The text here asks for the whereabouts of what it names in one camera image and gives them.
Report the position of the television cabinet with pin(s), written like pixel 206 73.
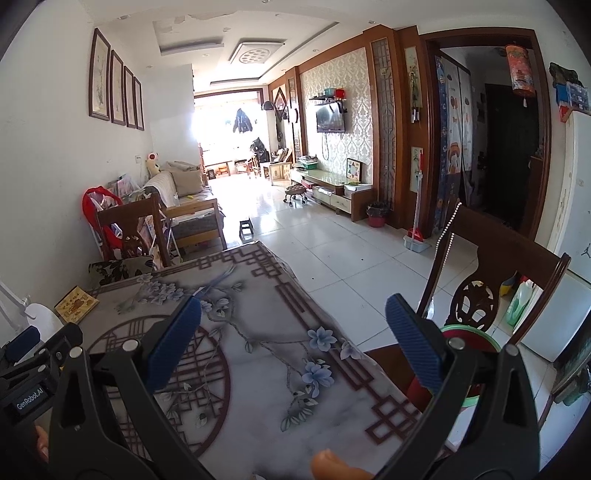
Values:
pixel 332 184

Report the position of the blue storage box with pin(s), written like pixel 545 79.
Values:
pixel 578 96

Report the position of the white desk lamp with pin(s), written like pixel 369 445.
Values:
pixel 39 318

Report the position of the floral seat cushion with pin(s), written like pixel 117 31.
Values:
pixel 115 271

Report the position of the person's left hand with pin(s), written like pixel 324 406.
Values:
pixel 42 443

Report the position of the person's right hand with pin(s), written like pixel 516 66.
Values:
pixel 334 466

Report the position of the small black stool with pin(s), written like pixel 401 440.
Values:
pixel 246 227

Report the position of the framed geometric picture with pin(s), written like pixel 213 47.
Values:
pixel 353 171

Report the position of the wall television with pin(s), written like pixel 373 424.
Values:
pixel 330 117

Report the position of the red waste bin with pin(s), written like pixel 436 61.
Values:
pixel 377 217

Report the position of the ceiling light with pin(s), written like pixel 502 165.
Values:
pixel 256 54

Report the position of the green detergent bottle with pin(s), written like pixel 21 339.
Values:
pixel 519 304

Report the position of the wooden sofa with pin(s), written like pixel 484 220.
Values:
pixel 198 217

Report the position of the beige sofa pillow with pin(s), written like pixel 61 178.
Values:
pixel 187 182

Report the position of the diamond wall decoration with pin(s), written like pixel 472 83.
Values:
pixel 280 104

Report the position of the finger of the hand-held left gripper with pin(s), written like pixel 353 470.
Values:
pixel 23 339
pixel 62 341

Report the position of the plush toy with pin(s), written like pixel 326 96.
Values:
pixel 152 162

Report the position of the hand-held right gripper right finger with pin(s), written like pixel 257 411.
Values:
pixel 415 344

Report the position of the blue printed door curtain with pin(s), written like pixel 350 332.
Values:
pixel 455 138

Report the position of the wall shelf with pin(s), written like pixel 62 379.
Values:
pixel 328 97

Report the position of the green rimmed bin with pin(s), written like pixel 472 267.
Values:
pixel 482 344

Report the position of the grey dustpan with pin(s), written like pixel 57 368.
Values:
pixel 415 245

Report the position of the red paper lantern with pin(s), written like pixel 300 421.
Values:
pixel 519 69

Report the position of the short wall scroll painting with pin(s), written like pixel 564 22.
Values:
pixel 417 168

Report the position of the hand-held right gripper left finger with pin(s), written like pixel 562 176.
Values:
pixel 175 344

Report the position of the red broom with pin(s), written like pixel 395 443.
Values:
pixel 417 233

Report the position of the dark wooden chair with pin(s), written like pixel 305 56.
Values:
pixel 134 210

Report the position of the long wall scroll painting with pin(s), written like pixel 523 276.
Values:
pixel 413 83

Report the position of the framed wall picture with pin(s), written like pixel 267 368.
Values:
pixel 117 87
pixel 129 97
pixel 100 76
pixel 138 104

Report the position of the round wheeled stool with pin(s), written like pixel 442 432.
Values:
pixel 295 190

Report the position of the yellow cartoon notebook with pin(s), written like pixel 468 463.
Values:
pixel 76 303

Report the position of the red cloth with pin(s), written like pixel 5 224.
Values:
pixel 92 198

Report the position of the carved wooden chair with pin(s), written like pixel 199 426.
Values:
pixel 498 258

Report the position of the dark hanging jacket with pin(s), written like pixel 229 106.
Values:
pixel 242 121

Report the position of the dark entrance door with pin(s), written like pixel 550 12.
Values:
pixel 510 138

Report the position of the white refrigerator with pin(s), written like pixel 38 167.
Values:
pixel 572 221

